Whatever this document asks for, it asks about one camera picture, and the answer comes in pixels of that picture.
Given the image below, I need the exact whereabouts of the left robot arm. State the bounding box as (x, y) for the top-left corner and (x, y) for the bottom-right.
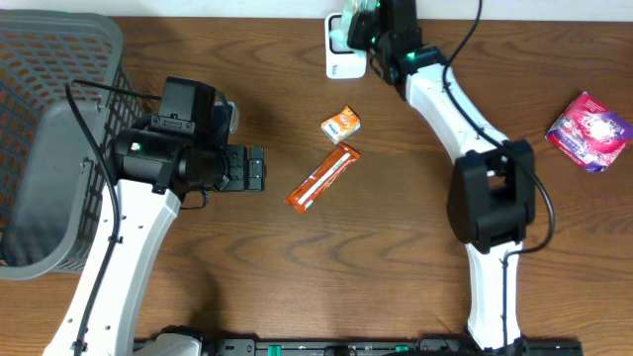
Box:
(45, 76), (266, 356)

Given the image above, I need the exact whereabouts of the white barcode scanner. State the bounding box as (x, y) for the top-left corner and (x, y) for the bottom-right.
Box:
(324, 13), (367, 80)

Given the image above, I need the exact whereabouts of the grey plastic mesh basket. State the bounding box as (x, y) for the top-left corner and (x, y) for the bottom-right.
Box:
(1, 10), (143, 280)

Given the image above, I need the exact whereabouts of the orange white small packet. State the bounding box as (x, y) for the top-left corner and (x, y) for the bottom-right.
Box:
(320, 106), (361, 144)

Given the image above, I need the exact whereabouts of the purple snack packet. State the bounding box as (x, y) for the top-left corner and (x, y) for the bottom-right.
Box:
(545, 92), (632, 173)

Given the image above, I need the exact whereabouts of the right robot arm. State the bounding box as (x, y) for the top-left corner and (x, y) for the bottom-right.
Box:
(340, 1), (539, 355)

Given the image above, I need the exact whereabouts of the mint green tissue packet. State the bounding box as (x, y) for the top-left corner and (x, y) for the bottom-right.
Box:
(330, 0), (380, 50)

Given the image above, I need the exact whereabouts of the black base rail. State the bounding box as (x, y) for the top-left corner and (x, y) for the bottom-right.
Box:
(133, 337), (585, 356)

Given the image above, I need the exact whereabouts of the orange snack bar wrapper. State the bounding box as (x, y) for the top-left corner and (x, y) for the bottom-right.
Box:
(285, 143), (361, 214)

